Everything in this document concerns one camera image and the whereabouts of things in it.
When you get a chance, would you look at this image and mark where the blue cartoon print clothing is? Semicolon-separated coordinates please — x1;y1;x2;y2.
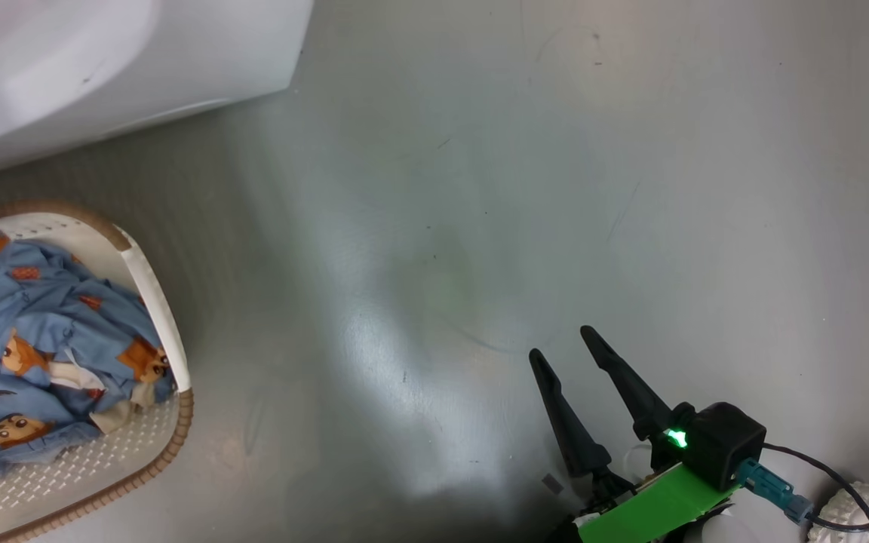
0;143;177;477

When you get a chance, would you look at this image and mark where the cream perforated laundry basket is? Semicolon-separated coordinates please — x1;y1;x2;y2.
0;200;195;543

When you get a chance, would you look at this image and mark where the white front-load washing machine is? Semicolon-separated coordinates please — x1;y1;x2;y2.
0;0;315;179

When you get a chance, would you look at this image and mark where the cream fabric garment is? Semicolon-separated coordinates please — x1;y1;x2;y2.
46;360;158;435

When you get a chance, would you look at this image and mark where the white textured cable sleeve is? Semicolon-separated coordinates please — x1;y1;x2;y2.
807;481;869;543

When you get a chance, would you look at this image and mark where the teal cable connector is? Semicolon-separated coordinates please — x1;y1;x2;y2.
736;459;817;526

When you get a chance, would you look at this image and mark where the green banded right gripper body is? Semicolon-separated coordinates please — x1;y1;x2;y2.
555;434;741;543

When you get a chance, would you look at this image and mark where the thin black cable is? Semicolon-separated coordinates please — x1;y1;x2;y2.
762;443;869;533

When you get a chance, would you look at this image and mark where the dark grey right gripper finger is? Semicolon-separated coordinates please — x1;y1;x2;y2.
529;348;613;478
580;326;674;443

